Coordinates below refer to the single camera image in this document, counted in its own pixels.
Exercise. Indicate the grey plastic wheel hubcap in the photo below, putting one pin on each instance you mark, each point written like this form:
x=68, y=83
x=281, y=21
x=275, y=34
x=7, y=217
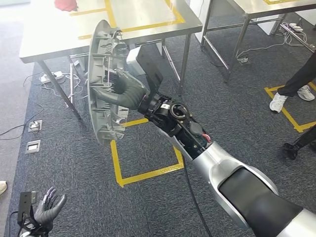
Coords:
x=97, y=65

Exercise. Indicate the yellow floor tape outline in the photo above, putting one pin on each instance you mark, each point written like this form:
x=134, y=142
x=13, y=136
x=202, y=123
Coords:
x=116, y=163
x=299, y=128

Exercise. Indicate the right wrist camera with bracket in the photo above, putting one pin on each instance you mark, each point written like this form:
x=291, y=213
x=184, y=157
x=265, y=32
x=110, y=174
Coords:
x=150, y=72

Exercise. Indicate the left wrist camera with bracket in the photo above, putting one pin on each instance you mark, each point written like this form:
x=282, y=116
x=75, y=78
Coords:
x=23, y=204

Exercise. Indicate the black stand leg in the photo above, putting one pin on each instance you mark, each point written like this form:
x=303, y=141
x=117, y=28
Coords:
x=289, y=150

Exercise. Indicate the stainless steel workbench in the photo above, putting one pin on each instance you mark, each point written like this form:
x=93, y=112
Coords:
x=49, y=32
x=259, y=6

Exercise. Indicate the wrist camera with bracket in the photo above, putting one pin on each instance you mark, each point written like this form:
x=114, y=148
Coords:
x=150, y=72
x=23, y=204

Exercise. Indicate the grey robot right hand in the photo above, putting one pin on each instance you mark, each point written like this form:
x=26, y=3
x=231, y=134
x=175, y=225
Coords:
x=132, y=93

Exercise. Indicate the grey floor socket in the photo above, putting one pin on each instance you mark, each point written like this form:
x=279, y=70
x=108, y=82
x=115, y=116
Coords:
x=35, y=126
x=33, y=147

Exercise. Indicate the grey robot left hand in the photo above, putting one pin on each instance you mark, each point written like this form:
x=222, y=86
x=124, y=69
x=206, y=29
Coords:
x=47, y=212

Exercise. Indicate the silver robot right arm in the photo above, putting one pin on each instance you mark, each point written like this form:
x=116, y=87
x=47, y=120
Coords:
x=246, y=193

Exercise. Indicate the red cloth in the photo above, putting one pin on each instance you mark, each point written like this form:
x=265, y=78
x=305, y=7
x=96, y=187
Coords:
x=65, y=5

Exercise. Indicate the yellow table tape outline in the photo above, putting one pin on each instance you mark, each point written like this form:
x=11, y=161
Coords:
x=279, y=1
x=110, y=13

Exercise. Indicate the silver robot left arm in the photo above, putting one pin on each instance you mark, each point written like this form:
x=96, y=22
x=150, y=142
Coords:
x=32, y=230

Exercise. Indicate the white power strip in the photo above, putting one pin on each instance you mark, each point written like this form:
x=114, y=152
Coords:
x=50, y=77
x=296, y=27

